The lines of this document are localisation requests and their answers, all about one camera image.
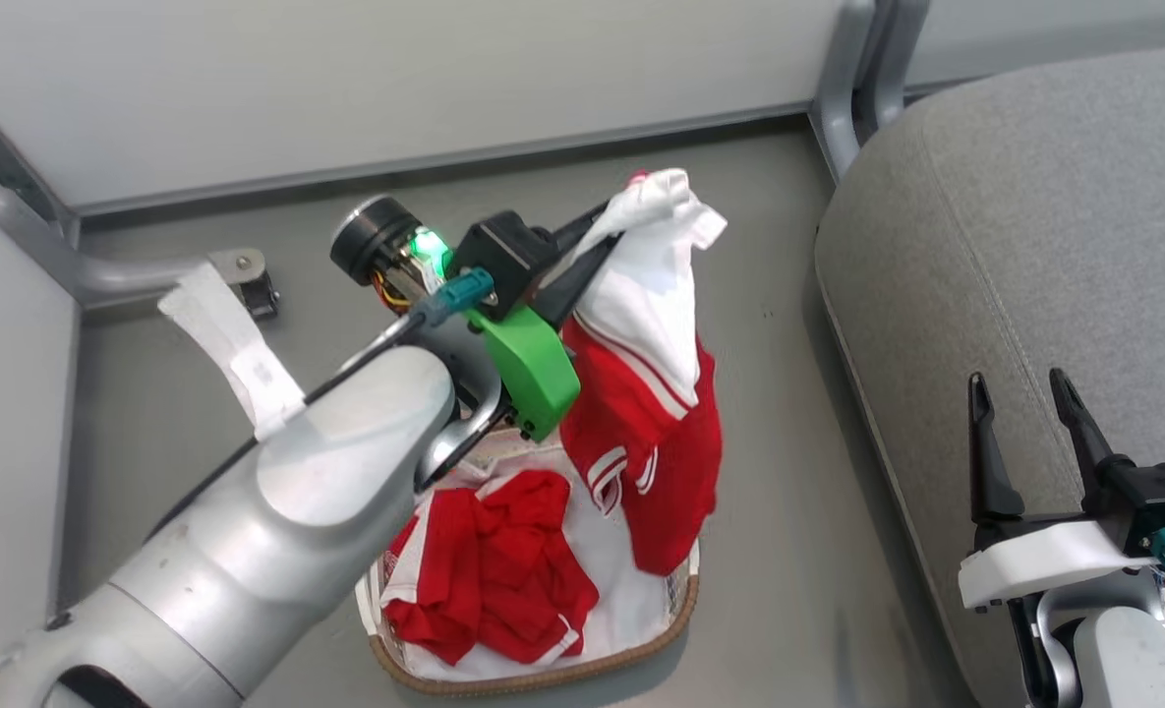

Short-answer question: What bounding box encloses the grey partition foot bar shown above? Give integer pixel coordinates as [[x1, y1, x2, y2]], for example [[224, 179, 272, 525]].
[[0, 187, 268, 313]]

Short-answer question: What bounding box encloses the small black caster wheel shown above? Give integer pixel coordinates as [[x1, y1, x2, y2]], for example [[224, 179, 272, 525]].
[[242, 269, 281, 322]]

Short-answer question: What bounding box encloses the white laundry basket brown rim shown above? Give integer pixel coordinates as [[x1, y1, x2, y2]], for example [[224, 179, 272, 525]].
[[354, 433, 701, 698]]

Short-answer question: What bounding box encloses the grey partition base rail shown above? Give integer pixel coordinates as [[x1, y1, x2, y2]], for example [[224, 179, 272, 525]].
[[69, 98, 821, 219]]

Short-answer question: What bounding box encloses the grey double partition post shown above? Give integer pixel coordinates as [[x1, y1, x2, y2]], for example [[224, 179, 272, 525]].
[[806, 0, 933, 185]]

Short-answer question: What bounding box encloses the grey fabric sofa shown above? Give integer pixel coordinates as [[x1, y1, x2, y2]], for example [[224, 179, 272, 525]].
[[814, 42, 1165, 708]]

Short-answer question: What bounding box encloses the white and red striped jersey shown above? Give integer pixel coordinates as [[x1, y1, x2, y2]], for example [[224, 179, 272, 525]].
[[557, 168, 728, 577]]

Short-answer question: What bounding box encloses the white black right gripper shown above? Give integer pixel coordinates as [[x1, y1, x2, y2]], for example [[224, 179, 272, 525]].
[[957, 368, 1165, 613]]

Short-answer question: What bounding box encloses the white tape label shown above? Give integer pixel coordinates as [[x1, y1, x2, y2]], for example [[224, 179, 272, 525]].
[[157, 260, 308, 443]]

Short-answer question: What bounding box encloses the red garment with white trim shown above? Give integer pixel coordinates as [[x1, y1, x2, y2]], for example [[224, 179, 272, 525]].
[[382, 469, 601, 667]]

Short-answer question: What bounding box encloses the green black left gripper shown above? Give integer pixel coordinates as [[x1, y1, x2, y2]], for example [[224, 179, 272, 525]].
[[447, 201, 626, 444]]

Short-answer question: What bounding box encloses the teal left cable connector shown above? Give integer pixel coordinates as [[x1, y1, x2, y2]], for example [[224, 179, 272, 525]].
[[409, 266, 497, 327]]

